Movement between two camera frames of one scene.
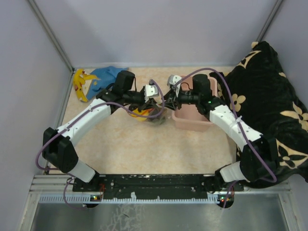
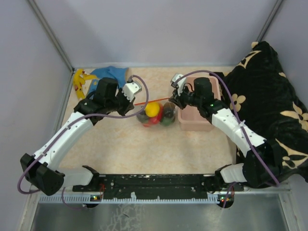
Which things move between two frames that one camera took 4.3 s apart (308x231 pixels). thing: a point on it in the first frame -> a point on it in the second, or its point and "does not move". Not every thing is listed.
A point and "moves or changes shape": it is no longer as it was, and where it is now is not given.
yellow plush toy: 79,78 does not move
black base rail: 157,186 does not move
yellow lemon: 145,112 moves or changes shape
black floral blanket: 258,89 does not move
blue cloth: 107,75 does not move
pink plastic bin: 189,117 does not move
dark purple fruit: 160,119 -> 169,109
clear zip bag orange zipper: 158,114 moves or changes shape
